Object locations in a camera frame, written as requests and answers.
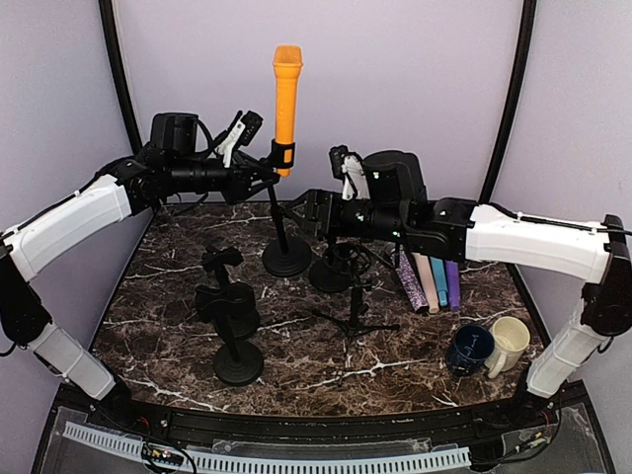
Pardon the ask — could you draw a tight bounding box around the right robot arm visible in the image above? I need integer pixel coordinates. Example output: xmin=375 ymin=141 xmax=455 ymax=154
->
xmin=284 ymin=146 xmax=631 ymax=429

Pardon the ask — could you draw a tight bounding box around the blue microphone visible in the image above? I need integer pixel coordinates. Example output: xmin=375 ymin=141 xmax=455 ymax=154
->
xmin=430 ymin=257 xmax=448 ymax=307

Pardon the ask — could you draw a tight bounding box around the orange microphone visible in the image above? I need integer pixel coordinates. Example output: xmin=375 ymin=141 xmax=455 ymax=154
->
xmin=273 ymin=44 xmax=303 ymax=165

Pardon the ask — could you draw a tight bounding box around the black stand of purple microphone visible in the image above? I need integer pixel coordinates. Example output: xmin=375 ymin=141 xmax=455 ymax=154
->
xmin=308 ymin=242 xmax=354 ymax=293

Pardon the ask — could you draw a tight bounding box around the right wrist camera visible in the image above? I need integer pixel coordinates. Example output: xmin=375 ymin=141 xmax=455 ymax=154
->
xmin=329 ymin=145 xmax=369 ymax=200

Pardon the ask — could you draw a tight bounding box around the purple microphone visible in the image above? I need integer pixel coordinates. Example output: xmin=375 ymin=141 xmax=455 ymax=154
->
xmin=444 ymin=261 xmax=461 ymax=312

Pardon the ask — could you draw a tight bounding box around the black tripod shock-mount stand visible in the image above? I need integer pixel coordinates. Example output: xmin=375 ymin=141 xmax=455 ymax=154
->
xmin=312 ymin=241 xmax=401 ymax=356

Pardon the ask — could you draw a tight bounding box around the black front rail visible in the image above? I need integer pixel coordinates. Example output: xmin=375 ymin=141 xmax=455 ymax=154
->
xmin=79 ymin=390 xmax=564 ymax=447

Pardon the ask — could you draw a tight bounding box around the black stand of orange microphone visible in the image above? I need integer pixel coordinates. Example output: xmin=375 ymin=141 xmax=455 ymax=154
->
xmin=262 ymin=139 xmax=312 ymax=277

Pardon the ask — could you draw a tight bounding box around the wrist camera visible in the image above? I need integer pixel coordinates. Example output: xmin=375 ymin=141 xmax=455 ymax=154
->
xmin=329 ymin=145 xmax=369 ymax=200
xmin=213 ymin=111 xmax=264 ymax=168

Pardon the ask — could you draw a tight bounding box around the black stand of beige microphone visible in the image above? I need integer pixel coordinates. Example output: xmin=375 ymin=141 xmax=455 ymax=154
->
xmin=195 ymin=244 xmax=261 ymax=341

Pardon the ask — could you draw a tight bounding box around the glitter silver-head microphone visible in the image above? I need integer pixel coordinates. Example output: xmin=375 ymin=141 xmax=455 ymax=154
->
xmin=393 ymin=249 xmax=429 ymax=313

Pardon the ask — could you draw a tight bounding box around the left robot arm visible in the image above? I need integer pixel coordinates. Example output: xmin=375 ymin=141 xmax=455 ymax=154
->
xmin=1 ymin=111 xmax=278 ymax=431

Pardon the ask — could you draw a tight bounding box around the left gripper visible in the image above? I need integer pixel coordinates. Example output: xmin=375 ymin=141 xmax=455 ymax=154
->
xmin=168 ymin=148 xmax=280 ymax=204

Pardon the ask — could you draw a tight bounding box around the left black frame post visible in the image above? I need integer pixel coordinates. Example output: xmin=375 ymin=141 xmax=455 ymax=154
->
xmin=98 ymin=0 xmax=143 ymax=153

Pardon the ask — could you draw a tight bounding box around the dark blue mug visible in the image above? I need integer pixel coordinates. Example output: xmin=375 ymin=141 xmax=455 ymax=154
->
xmin=445 ymin=324 xmax=495 ymax=377

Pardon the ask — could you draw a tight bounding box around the cream mug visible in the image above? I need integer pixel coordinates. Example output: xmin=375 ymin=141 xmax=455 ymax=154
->
xmin=484 ymin=316 xmax=530 ymax=379

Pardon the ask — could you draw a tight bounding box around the right black frame post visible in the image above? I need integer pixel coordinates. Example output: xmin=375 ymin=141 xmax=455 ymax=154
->
xmin=478 ymin=0 xmax=537 ymax=203

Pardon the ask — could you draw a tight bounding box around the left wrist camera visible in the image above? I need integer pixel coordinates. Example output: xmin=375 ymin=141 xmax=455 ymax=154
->
xmin=213 ymin=111 xmax=264 ymax=168

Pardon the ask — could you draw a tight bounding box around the white cable tray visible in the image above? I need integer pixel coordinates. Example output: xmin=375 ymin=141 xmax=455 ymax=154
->
xmin=61 ymin=422 xmax=471 ymax=473

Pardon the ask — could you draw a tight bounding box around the black frame post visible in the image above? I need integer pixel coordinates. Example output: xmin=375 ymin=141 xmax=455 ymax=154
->
xmin=478 ymin=0 xmax=537 ymax=203
xmin=98 ymin=0 xmax=143 ymax=153

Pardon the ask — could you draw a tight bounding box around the black stand of blue microphone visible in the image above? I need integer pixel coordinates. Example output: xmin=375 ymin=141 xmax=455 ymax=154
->
xmin=195 ymin=283 xmax=266 ymax=387

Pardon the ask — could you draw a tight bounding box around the beige microphone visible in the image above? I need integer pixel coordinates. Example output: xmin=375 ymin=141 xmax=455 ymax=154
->
xmin=413 ymin=253 xmax=439 ymax=314

